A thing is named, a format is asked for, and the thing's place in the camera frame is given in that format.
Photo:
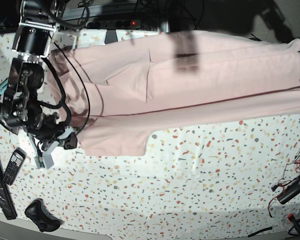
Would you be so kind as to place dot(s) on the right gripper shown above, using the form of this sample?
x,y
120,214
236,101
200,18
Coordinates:
x,y
44,128

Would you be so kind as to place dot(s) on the pink T-shirt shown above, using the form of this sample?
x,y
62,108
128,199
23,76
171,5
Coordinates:
x,y
122,92

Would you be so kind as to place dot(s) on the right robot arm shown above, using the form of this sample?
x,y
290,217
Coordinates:
x,y
39,21

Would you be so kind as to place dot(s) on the black remote control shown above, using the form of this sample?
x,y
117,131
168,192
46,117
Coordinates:
x,y
14,165

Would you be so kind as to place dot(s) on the black game controller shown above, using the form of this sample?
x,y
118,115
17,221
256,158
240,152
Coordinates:
x,y
41,217

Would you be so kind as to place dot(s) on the light blue highlighter marker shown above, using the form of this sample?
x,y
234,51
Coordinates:
x,y
3,86

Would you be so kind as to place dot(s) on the grey table clamp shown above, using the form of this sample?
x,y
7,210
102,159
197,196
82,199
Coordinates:
x,y
110,37

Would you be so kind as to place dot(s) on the power strip with red light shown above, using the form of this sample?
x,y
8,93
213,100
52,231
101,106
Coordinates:
x,y
114,24

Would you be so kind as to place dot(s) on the terrazzo patterned tablecloth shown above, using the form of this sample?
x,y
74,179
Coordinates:
x,y
203,181

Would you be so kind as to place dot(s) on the black cylindrical device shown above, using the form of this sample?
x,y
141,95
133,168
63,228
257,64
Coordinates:
x,y
292,191

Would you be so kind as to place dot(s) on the red black clamp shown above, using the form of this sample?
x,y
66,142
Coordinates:
x,y
295,223

